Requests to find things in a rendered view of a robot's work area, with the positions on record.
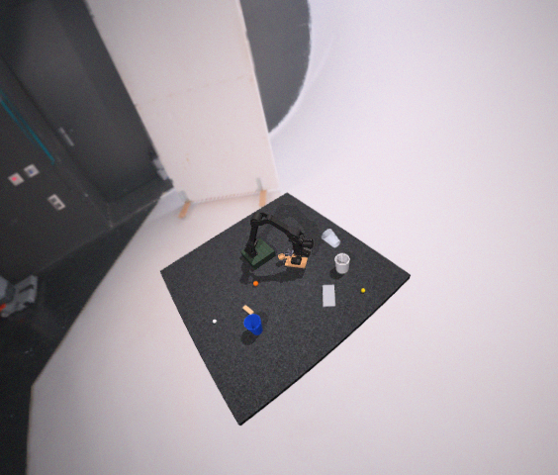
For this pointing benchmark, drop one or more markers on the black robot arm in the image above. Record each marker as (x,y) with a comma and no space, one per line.
(291,232)

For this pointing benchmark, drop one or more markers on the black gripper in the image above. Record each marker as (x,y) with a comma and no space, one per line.
(297,260)

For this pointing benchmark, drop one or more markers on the white ribbed cup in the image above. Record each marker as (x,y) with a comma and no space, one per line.
(330,237)

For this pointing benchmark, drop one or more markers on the white mug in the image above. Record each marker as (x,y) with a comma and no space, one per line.
(342,263)

